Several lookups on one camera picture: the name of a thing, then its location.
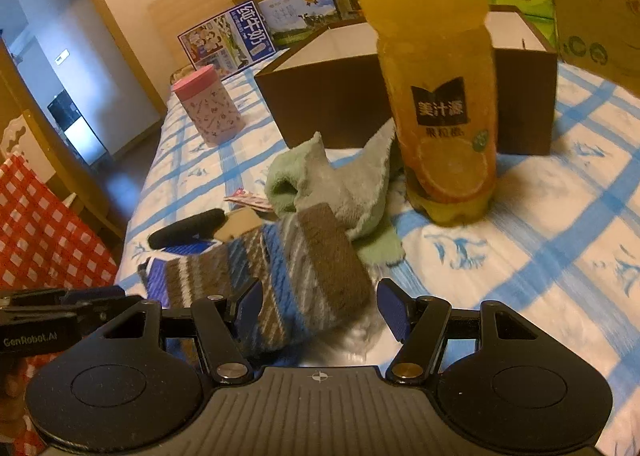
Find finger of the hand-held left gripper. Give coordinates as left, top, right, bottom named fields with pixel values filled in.
left=0, top=285, right=127, bottom=310

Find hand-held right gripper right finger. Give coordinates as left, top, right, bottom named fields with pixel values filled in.
left=376, top=278, right=542, bottom=383

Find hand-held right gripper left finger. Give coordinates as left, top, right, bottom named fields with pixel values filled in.
left=102, top=279, right=265, bottom=385

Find striped knit sock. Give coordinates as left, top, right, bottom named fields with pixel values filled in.
left=138, top=202, right=372, bottom=355

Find grey towel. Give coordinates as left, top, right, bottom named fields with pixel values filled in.
left=294, top=123, right=399, bottom=243

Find green towel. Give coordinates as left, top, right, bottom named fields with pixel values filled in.
left=264, top=131, right=405, bottom=265

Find brown cardboard shoebox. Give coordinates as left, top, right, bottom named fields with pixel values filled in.
left=254, top=5, right=559, bottom=157

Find red checked cloth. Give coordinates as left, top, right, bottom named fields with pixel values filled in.
left=0, top=153, right=121, bottom=456

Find tan paper card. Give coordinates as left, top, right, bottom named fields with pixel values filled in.
left=212, top=208, right=264, bottom=242

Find pink striped packet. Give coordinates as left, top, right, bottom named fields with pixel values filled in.
left=223, top=188, right=274, bottom=215

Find blue checked bedsheet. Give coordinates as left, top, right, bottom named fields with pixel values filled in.
left=115, top=47, right=640, bottom=456

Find black and white appliance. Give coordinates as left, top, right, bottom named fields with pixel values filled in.
left=47, top=88, right=109, bottom=163

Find pink patterned canister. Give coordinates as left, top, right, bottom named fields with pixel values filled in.
left=172, top=64, right=246, bottom=147

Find blue milk carton box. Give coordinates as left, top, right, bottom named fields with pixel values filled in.
left=177, top=0, right=277, bottom=80

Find orange juice bottle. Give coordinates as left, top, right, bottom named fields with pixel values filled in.
left=355, top=0, right=499, bottom=226

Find white meadow print milk box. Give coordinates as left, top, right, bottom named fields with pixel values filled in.
left=257, top=0, right=362, bottom=47

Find large brown cardboard box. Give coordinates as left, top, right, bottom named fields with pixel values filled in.
left=542, top=0, right=640, bottom=98

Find light wooden door frame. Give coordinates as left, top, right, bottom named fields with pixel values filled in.
left=0, top=0, right=169, bottom=148

